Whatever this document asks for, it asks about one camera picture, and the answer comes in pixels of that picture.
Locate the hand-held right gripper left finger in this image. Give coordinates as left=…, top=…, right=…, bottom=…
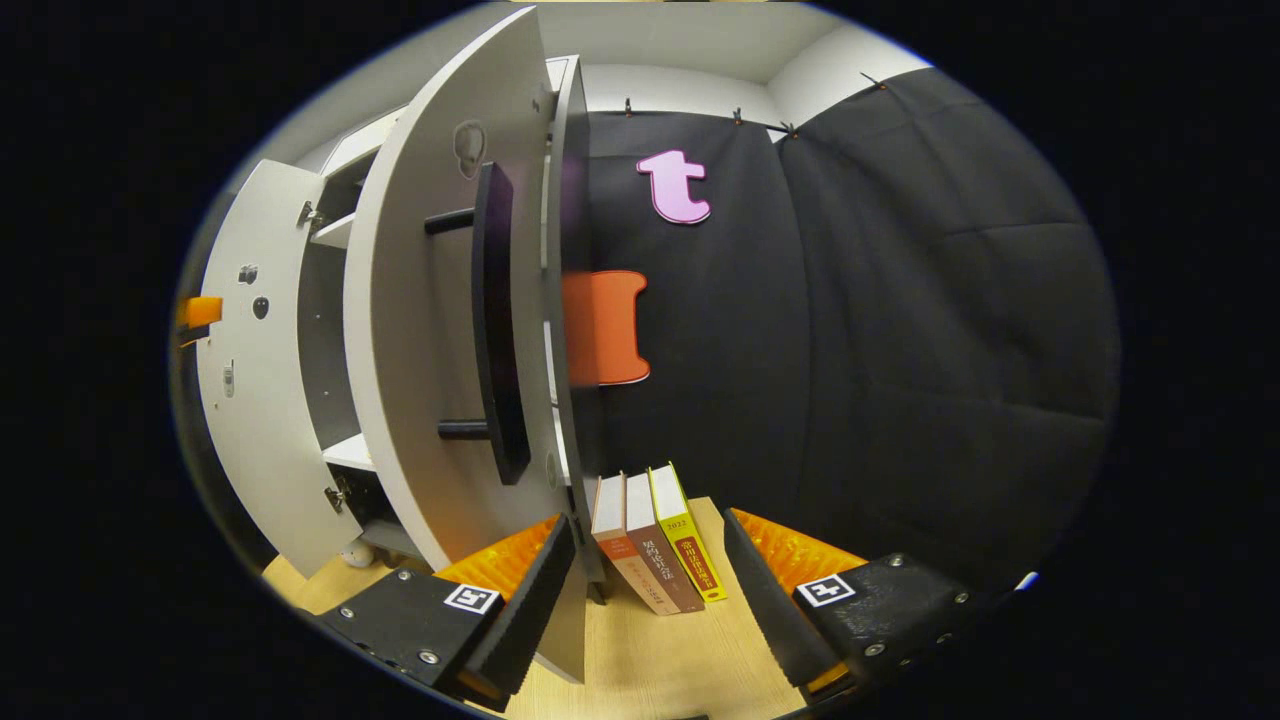
left=315, top=515, right=578, bottom=713

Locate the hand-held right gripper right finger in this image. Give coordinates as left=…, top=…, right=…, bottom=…
left=722, top=508, right=976, bottom=701

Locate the white shoe cabinet door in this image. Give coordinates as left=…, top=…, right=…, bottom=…
left=343, top=5, right=591, bottom=684
left=195, top=160, right=366, bottom=579

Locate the white shoe cabinet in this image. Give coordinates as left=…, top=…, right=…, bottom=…
left=295, top=55, right=606, bottom=601

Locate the yellow book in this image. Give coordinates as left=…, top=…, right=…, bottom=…
left=648, top=462, right=728, bottom=603

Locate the orange and white book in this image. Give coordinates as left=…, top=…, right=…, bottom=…
left=590, top=472, right=681, bottom=616

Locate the brown book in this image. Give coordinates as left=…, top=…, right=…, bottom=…
left=625, top=470, right=706, bottom=614

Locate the black backdrop cloth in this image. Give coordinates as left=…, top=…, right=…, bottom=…
left=575, top=68, right=1121, bottom=591

